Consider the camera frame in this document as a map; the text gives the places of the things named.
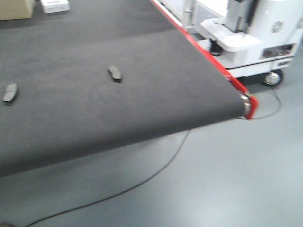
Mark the white long box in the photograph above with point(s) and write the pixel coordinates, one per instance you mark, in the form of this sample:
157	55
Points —
54	6

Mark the cardboard box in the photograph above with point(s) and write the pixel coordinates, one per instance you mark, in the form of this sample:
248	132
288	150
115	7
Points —
16	9

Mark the dark conveyor belt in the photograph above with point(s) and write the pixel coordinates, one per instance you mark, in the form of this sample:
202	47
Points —
67	104

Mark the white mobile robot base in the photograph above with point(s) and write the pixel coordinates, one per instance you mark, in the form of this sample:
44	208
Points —
254	37

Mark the grey brake pad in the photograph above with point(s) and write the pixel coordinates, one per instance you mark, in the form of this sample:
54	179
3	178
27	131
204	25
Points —
11	93
115	74

